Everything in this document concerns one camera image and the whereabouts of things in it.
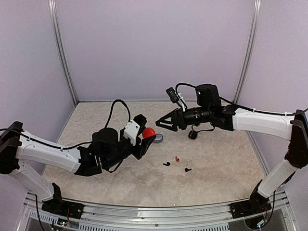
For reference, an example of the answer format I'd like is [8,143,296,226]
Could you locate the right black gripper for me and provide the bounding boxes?
[155,106,212,131]

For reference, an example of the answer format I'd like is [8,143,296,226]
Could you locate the red round charging case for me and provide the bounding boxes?
[142,128,156,139]

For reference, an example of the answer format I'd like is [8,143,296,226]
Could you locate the purple earbud charging case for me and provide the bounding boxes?
[154,133,164,143]

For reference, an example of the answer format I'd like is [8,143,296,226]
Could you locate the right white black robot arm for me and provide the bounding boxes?
[155,84,308,214]

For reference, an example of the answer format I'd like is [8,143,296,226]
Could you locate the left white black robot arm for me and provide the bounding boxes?
[0,120,156,214]

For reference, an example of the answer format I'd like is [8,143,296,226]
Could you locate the black charging case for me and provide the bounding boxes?
[188,130,198,140]

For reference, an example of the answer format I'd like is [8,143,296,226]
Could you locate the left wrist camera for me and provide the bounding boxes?
[123,114,147,146]

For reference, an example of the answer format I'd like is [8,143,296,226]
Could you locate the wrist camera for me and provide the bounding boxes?
[166,87,188,112]
[123,114,147,146]

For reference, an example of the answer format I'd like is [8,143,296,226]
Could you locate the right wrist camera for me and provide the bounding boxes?
[166,87,188,112]

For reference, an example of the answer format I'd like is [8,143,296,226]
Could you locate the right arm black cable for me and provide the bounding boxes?
[175,83,308,116]

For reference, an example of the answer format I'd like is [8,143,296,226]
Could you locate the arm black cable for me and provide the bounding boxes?
[104,99,132,132]
[175,83,308,116]

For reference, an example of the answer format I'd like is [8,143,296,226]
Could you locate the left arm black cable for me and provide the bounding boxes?
[104,99,132,132]

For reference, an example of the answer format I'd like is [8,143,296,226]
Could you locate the front aluminium rail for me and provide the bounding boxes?
[18,190,298,231]

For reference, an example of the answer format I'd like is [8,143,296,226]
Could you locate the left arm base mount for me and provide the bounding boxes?
[42,200,84,219]

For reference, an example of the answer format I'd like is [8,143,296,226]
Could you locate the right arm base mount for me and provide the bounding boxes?
[230,200,272,219]

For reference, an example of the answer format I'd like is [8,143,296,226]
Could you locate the right aluminium frame post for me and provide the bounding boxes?
[233,0,262,103]

